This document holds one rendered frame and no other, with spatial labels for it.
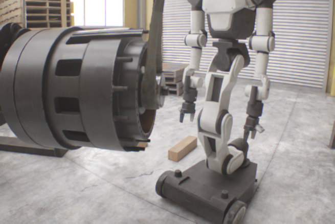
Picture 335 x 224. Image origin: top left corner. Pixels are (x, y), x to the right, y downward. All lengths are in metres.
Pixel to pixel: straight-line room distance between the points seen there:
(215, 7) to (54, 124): 0.98
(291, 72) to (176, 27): 3.45
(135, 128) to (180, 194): 0.75
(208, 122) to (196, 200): 0.47
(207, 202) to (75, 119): 0.88
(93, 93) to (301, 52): 5.50
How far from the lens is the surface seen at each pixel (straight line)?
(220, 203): 1.37
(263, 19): 1.27
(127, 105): 0.80
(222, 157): 1.48
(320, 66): 5.97
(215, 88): 1.36
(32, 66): 0.92
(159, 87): 0.91
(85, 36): 0.89
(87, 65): 0.81
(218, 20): 1.32
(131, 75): 0.80
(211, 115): 1.30
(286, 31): 5.99
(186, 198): 1.48
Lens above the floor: 1.06
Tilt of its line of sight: 14 degrees down
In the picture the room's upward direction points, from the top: straight up
